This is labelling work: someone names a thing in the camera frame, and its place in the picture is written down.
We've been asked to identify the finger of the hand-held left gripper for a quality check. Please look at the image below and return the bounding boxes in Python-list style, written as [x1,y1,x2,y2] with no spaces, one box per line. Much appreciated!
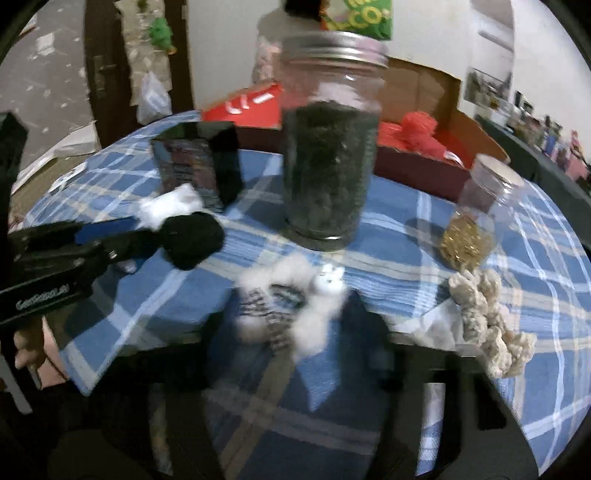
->
[69,217,141,245]
[90,231,162,274]

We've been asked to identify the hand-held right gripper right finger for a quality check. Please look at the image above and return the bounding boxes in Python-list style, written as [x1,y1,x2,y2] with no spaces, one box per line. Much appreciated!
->
[344,293,539,480]

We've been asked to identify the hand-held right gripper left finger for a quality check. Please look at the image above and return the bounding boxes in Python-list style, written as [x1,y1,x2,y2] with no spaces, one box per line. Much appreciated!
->
[60,311,227,480]

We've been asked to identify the white plush bear plaid bow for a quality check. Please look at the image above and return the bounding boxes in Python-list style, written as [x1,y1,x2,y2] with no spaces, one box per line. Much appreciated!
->
[235,254,349,358]

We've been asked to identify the white cloth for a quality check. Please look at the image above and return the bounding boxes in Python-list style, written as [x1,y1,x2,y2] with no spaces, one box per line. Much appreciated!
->
[137,183,204,230]

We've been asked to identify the black fluffy ball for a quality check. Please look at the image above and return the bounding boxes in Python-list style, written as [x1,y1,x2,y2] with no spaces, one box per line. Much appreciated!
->
[159,211,227,271]

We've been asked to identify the white tissue paper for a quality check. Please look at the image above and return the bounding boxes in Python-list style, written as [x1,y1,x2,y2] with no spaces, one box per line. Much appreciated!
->
[392,302,467,352]

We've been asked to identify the cream crochet piece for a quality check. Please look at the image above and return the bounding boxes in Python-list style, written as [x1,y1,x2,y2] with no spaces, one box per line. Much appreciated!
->
[449,268,539,378]

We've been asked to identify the red mesh bath loofah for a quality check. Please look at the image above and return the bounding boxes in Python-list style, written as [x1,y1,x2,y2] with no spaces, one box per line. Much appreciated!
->
[399,111,439,139]

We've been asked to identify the cardboard box red inside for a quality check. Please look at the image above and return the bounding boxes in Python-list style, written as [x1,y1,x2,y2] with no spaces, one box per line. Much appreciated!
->
[201,55,511,204]

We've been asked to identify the person's left hand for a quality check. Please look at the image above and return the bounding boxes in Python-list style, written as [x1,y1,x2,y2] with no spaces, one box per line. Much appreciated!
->
[13,330,44,370]

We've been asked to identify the blue plaid blanket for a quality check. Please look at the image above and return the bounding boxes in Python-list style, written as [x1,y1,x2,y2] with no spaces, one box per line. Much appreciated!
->
[21,108,591,480]

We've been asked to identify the floral tin box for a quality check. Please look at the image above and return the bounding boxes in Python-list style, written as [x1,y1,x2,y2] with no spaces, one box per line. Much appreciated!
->
[150,121,245,214]

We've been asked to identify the clear plastic bag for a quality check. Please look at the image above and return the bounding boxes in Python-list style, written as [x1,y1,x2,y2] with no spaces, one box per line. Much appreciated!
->
[136,69,172,125]

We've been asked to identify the small glass jar gold contents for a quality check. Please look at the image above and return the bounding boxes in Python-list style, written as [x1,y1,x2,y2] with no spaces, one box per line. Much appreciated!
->
[438,154,525,273]

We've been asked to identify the dark wooden door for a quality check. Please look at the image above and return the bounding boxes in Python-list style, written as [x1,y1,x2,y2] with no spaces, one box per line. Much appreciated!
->
[83,0,195,148]

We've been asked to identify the large glass jar metal lid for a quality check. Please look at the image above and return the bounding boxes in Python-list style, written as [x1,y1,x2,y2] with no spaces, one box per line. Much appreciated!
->
[277,31,391,252]

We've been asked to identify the hanging door organizer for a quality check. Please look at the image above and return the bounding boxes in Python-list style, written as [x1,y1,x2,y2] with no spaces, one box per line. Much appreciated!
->
[115,0,185,112]

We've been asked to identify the green plush toy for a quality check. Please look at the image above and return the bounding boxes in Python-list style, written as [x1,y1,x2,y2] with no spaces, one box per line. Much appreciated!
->
[148,16,176,54]

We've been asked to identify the desk with dark cloth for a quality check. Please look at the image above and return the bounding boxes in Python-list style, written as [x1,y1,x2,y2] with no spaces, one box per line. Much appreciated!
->
[475,113,591,204]

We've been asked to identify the row of cosmetic bottles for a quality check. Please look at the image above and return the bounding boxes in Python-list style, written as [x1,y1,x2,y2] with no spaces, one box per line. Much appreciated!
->
[508,90,591,181]

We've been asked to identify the black bag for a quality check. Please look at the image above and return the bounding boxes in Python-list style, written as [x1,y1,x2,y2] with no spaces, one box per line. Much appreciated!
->
[283,0,329,19]

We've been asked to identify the green tote bag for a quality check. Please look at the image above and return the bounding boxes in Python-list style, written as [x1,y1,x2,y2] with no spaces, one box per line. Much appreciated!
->
[318,0,393,42]

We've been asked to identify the wall mirror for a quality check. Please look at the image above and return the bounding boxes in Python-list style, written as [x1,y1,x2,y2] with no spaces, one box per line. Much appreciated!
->
[464,0,515,107]

